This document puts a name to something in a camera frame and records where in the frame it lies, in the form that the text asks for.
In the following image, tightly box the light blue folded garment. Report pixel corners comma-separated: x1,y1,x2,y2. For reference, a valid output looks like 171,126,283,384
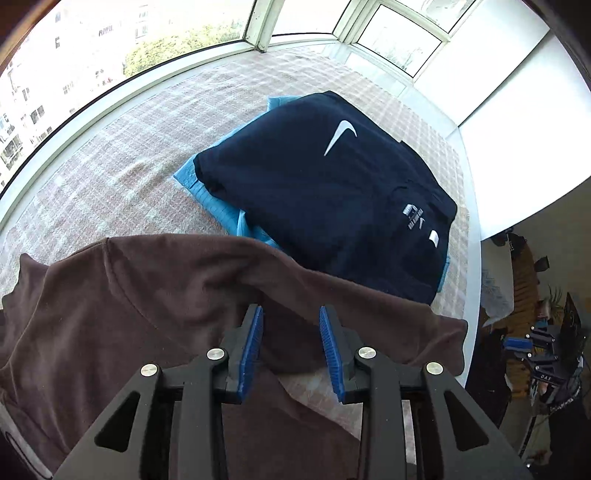
173,95,451,294

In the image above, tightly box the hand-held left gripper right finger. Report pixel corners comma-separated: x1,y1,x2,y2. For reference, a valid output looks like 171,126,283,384
320,305,532,480

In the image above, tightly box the navy folded shirt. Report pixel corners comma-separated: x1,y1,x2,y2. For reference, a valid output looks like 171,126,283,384
191,91,458,306

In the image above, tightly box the green tree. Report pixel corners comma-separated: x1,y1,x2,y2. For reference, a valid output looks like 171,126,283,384
124,21,245,77

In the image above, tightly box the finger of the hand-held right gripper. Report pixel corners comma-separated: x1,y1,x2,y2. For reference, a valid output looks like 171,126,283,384
524,351,573,384
505,325,561,350

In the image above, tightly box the person's right forearm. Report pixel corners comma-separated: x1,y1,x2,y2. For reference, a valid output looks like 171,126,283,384
547,397,591,480

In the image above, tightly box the pink plaid blanket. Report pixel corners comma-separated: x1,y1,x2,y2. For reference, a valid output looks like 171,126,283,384
0,46,472,462

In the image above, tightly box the apartment building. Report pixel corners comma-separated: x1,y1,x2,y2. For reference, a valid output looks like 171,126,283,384
0,0,254,185

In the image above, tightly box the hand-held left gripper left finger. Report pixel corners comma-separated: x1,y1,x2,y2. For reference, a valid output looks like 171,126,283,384
52,304,265,480

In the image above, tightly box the brown fleece garment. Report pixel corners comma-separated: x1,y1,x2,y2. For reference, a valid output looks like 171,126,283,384
0,233,469,480

